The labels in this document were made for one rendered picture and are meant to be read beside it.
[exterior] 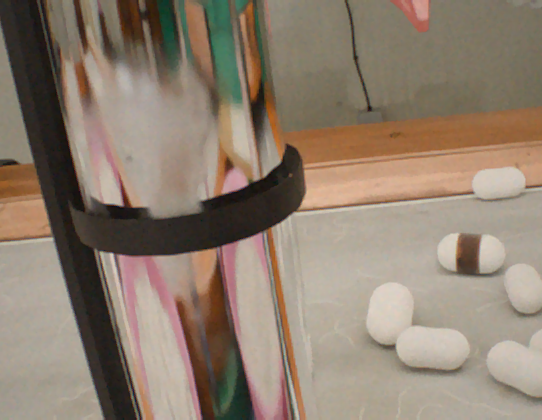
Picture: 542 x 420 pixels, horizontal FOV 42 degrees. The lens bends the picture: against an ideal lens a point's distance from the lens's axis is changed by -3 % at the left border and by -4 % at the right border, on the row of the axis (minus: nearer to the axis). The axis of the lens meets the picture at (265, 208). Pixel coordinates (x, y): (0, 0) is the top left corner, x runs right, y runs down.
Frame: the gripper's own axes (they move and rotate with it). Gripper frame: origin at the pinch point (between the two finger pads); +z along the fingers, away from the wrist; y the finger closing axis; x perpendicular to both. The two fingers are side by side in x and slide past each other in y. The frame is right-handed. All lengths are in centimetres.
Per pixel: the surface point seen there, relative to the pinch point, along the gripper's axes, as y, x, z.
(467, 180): 2.1, 7.0, 8.7
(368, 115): 6, 164, -104
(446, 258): -1.4, -0.7, 17.3
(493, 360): -1.1, -7.0, 24.6
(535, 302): 2.0, -3.8, 21.3
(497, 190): 3.6, 5.4, 10.5
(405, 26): 21, 146, -126
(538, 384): 0.4, -7.8, 25.9
